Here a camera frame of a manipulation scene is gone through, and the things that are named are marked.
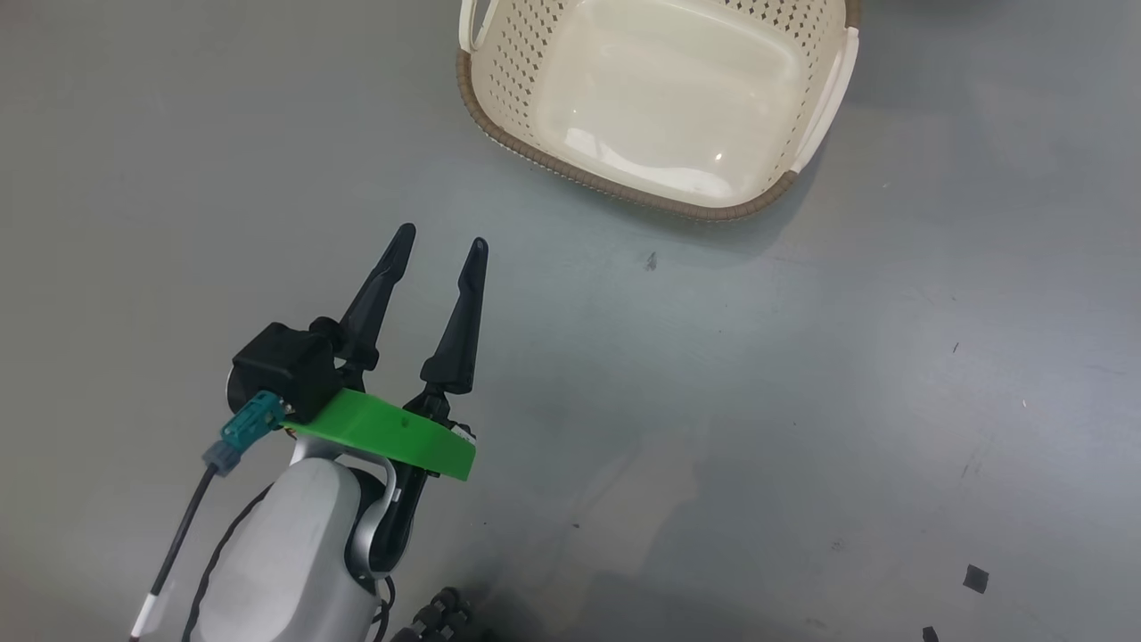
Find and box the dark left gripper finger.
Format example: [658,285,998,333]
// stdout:
[406,237,489,422]
[309,223,417,374]

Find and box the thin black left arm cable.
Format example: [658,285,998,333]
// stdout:
[181,484,274,642]

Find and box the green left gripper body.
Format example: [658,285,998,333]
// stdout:
[285,389,478,572]

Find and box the cream perforated laundry basket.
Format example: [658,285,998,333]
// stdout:
[456,0,864,222]

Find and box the left camera cable teal plug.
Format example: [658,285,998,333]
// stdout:
[129,391,286,642]

